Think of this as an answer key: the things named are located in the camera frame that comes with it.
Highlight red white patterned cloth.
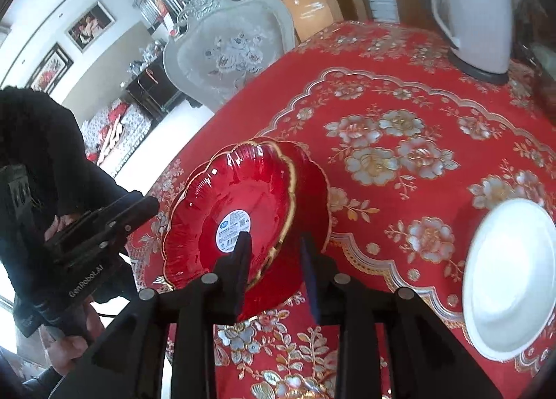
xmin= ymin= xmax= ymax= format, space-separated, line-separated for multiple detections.
xmin=82 ymin=99 xmax=154 ymax=179

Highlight red floral tablecloth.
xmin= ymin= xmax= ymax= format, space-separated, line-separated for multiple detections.
xmin=126 ymin=19 xmax=556 ymax=399

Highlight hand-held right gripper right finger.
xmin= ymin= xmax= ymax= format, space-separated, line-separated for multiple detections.
xmin=300 ymin=234 xmax=474 ymax=399

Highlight white electric kettle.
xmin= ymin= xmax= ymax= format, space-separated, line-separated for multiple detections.
xmin=428 ymin=0 xmax=528 ymax=86

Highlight large red oval glass plate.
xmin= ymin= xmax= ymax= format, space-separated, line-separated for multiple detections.
xmin=235 ymin=136 xmax=333 ymax=324

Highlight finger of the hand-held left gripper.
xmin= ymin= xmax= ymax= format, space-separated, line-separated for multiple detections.
xmin=87 ymin=195 xmax=161 ymax=237

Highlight metal stair railing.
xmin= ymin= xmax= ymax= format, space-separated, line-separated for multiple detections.
xmin=134 ymin=0 xmax=197 ymax=35

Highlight person's left hand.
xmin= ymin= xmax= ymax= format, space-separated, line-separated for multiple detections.
xmin=46 ymin=301 xmax=106 ymax=376

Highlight ornate white chair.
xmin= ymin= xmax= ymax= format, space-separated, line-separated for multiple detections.
xmin=163 ymin=0 xmax=297 ymax=114

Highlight large white foam bowl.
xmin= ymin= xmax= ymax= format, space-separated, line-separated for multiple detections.
xmin=461 ymin=198 xmax=556 ymax=362

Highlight framed picture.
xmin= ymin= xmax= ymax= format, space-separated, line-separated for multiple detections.
xmin=65 ymin=0 xmax=115 ymax=52
xmin=27 ymin=44 xmax=74 ymax=94

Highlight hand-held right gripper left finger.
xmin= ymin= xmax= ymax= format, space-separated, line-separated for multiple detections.
xmin=76 ymin=232 xmax=253 ymax=399

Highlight small red glass plate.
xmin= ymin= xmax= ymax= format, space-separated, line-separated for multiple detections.
xmin=162 ymin=141 xmax=298 ymax=292

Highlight person's left forearm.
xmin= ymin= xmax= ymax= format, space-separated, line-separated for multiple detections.
xmin=0 ymin=86 xmax=135 ymax=302

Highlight brown cardboard box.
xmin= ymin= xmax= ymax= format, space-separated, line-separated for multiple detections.
xmin=282 ymin=0 xmax=332 ymax=41

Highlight white porcelain ornaments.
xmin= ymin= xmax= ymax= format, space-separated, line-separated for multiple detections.
xmin=128 ymin=42 xmax=165 ymax=77

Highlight black cabinet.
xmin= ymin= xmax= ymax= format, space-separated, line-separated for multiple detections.
xmin=122 ymin=63 xmax=188 ymax=120

